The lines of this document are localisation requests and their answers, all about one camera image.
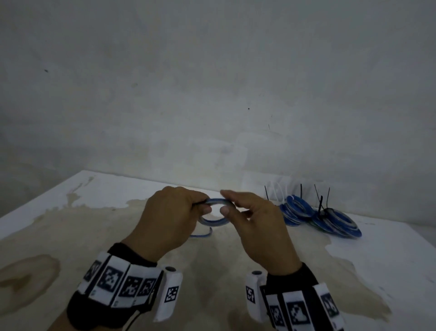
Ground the person's left hand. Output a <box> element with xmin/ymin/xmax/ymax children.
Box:
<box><xmin>121</xmin><ymin>186</ymin><xmax>213</xmax><ymax>263</ymax></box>

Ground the person's right hand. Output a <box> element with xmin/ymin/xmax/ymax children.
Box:
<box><xmin>220</xmin><ymin>190</ymin><xmax>303</xmax><ymax>277</ymax></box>

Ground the black left wristband with markers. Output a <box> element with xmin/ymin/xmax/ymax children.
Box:
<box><xmin>67</xmin><ymin>242</ymin><xmax>164</xmax><ymax>331</ymax></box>

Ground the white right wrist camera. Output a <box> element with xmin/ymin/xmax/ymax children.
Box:
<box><xmin>245</xmin><ymin>270</ymin><xmax>270</xmax><ymax>324</ymax></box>

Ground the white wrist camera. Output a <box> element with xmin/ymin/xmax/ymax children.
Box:
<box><xmin>152</xmin><ymin>266</ymin><xmax>184</xmax><ymax>324</ymax></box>
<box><xmin>245</xmin><ymin>270</ymin><xmax>270</xmax><ymax>324</ymax></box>

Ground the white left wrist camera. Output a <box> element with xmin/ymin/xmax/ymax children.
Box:
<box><xmin>152</xmin><ymin>266</ymin><xmax>184</xmax><ymax>324</ymax></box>

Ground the black left camera cord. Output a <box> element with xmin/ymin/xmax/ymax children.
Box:
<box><xmin>124</xmin><ymin>309</ymin><xmax>141</xmax><ymax>331</ymax></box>

